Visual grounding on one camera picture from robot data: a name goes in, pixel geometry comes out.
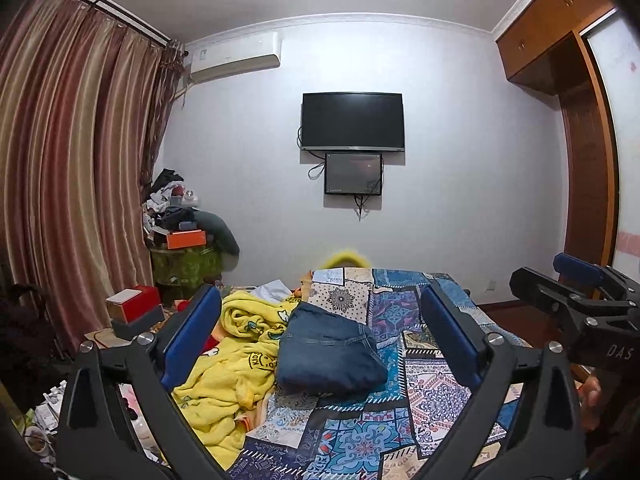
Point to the pile of crumpled papers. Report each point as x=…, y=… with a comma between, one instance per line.
x=47, y=410

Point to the white wardrobe sliding door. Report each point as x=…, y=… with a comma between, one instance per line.
x=622, y=135

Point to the brown striped curtain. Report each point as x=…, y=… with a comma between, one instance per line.
x=75, y=160

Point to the black box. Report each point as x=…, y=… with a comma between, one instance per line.
x=140, y=327

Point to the person's right hand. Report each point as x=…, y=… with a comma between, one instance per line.
x=592, y=392

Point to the yellow cartoon print blanket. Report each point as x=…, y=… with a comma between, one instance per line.
x=240, y=360

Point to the light grey cloth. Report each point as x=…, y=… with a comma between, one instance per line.
x=272, y=291

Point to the green printed cabinet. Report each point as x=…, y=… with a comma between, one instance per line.
x=185, y=272

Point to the white curtain rail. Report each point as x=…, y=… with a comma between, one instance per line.
x=110, y=7

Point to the white air conditioner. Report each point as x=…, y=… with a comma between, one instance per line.
x=230, y=60

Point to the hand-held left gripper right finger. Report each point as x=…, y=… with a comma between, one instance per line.
x=450, y=335

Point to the dark green bag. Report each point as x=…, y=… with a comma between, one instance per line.
x=220, y=232

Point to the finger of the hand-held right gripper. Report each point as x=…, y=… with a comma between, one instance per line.
x=577, y=266
x=545, y=292

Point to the dark chair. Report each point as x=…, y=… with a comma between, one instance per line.
x=22, y=330

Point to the blue jeans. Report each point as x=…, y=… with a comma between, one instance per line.
x=325, y=355

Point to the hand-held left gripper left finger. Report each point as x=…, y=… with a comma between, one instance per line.
x=192, y=330

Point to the orange box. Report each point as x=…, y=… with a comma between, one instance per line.
x=184, y=239

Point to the red and white box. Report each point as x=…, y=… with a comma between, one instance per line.
x=135, y=302

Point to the black wall television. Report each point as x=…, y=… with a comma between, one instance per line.
x=352, y=120

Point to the small wall monitor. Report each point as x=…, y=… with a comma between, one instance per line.
x=352, y=174

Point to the wooden wardrobe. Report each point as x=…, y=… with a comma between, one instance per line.
x=550, y=35

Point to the blue patchwork bed sheet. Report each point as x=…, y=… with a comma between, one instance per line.
x=400, y=410

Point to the pile of dark clothes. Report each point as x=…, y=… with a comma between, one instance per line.
x=167, y=200

